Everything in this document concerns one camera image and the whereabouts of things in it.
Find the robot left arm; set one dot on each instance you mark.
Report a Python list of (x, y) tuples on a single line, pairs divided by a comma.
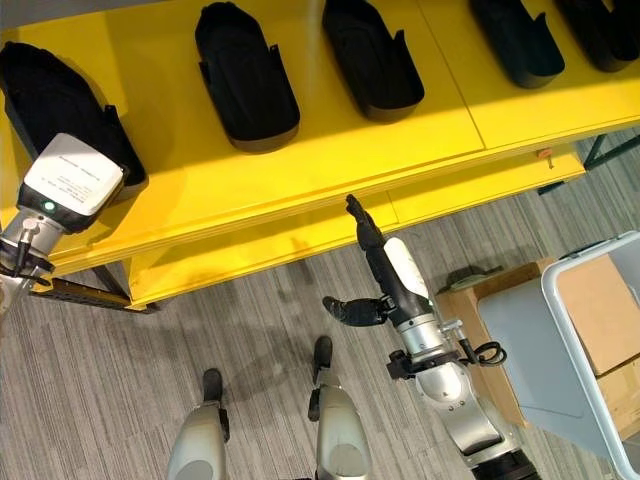
[(22, 250)]

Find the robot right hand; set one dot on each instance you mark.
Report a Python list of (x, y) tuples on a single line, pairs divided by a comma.
[(395, 280)]

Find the black sole-shaped part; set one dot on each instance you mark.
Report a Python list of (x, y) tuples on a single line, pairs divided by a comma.
[(517, 35), (372, 60), (245, 80), (65, 115), (600, 35)]

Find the grey plastic box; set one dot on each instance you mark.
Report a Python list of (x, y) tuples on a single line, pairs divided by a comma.
[(560, 345)]

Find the yellow shelf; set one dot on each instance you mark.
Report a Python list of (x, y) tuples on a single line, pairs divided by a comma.
[(320, 165)]

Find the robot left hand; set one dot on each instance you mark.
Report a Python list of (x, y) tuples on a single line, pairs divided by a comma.
[(70, 180)]

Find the brown cardboard box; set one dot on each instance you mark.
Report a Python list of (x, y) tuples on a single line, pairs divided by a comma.
[(605, 320)]

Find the robot left leg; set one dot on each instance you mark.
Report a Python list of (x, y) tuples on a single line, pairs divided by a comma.
[(197, 430)]

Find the black shelf frame rail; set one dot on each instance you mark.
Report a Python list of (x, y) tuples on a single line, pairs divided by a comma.
[(85, 295)]

